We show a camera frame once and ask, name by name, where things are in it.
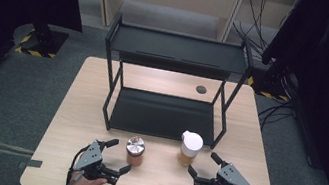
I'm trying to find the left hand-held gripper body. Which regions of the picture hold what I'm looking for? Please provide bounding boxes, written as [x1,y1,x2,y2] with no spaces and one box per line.
[70,137,126,185]

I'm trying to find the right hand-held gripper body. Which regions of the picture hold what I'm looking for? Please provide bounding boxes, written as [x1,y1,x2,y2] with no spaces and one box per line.
[193,157,257,185]

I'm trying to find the silver-lidded orange spice jar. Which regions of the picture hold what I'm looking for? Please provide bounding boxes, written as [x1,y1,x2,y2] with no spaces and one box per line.
[122,134,148,169]

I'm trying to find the white-lidded glass jar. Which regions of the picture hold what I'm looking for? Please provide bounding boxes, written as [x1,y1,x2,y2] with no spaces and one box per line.
[176,129,206,169]

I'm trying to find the black metal two-tier rack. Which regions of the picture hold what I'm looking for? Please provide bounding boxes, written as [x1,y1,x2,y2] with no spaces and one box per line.
[90,8,260,155]

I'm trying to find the grey floor tape piece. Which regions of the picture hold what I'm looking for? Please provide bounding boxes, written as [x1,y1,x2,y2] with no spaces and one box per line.
[17,156,44,173]

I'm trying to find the round grey table grommet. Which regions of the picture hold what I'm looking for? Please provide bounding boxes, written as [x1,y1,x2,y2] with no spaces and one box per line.
[195,84,208,95]

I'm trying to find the stand base with striped tape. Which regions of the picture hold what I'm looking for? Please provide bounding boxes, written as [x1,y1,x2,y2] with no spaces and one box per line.
[244,59,296,103]
[9,18,72,63]

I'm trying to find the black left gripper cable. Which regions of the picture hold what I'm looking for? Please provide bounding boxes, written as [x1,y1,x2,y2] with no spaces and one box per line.
[65,143,92,185]

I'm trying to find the black floor cables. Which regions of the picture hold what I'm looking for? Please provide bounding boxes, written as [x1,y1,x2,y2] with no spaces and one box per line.
[255,92,299,137]

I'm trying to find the bundle of black cables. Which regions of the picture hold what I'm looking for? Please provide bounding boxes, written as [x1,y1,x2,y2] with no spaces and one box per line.
[227,0,278,58]

